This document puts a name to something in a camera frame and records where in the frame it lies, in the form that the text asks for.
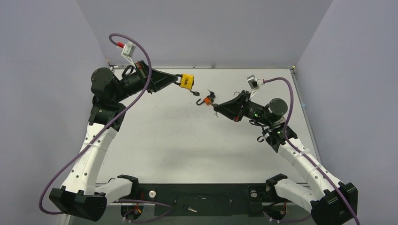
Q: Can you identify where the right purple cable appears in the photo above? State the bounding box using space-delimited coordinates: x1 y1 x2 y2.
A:
263 77 361 225

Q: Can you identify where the yellow padlock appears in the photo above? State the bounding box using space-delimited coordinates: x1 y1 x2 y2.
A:
174 74 194 91

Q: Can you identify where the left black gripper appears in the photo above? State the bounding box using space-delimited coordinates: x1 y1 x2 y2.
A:
113 60 178 103

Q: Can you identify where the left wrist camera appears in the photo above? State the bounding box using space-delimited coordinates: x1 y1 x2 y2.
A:
116 41 136 66

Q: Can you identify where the orange padlock with key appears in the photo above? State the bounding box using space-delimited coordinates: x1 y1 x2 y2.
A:
196 90 216 105

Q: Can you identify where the purple cable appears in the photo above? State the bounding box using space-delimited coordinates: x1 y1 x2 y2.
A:
263 77 361 225
38 33 153 216

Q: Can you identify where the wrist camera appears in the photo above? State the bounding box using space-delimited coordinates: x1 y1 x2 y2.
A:
247 75 265 100
116 41 136 66

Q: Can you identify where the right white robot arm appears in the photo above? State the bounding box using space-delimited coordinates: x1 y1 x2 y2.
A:
213 91 358 225

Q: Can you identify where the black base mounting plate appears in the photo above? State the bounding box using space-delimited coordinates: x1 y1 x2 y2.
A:
125 183 286 217

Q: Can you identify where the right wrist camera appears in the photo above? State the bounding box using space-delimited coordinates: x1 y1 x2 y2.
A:
247 75 265 100

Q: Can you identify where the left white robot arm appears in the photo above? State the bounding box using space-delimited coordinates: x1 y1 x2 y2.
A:
49 61 180 222

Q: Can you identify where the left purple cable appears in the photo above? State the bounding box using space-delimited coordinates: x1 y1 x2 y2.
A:
38 33 153 216

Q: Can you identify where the aluminium frame rail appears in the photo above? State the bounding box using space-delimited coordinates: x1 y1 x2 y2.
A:
63 183 345 206

